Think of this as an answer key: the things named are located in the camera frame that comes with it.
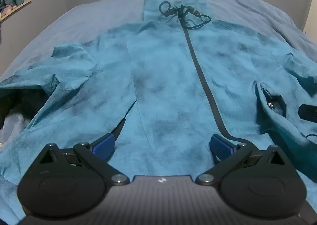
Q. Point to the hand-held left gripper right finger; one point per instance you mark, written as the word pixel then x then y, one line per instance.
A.
pixel 221 145

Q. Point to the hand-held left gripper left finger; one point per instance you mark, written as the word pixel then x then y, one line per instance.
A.
pixel 104 144

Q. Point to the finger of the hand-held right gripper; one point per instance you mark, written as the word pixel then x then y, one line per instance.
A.
pixel 308 112

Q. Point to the teal zip jacket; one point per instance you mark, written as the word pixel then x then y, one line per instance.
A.
pixel 161 86

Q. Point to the blue bed blanket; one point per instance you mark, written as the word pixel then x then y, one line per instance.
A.
pixel 104 14

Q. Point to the wooden window sill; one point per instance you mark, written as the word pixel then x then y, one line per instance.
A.
pixel 18 6

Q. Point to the pink object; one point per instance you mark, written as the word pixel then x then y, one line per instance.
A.
pixel 6 8

